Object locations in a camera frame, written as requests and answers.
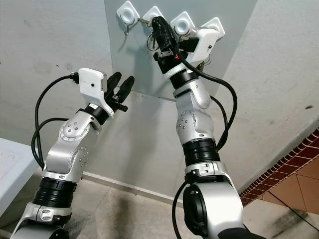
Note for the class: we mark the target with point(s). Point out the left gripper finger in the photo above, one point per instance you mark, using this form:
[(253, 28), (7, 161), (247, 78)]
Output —
[(126, 87), (113, 83)]

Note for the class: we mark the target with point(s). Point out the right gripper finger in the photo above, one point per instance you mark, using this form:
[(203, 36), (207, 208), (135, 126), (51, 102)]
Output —
[(168, 37), (158, 36)]

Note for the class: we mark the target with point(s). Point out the white plastic folding table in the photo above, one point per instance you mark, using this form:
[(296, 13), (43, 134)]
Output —
[(15, 169)]

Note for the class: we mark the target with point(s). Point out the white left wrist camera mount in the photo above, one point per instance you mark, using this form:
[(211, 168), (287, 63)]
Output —
[(92, 82)]

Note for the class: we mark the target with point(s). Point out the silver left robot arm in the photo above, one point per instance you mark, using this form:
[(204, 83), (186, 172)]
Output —
[(67, 144)]

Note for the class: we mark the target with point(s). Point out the white adhesive wall hook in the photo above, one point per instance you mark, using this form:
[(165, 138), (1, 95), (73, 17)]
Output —
[(152, 12), (183, 22), (127, 12), (215, 24)]

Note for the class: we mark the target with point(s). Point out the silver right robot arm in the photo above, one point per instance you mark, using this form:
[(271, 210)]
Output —
[(197, 119)]

